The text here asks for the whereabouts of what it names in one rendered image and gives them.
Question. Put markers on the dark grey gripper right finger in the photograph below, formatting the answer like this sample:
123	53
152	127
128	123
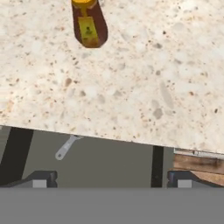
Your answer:
180	176

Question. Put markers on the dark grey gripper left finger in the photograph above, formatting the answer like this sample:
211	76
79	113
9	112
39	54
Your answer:
43	177

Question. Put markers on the yellow kitchen tool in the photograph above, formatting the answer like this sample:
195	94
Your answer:
87	30

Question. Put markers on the brown oval board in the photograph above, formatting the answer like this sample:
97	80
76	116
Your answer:
101	27

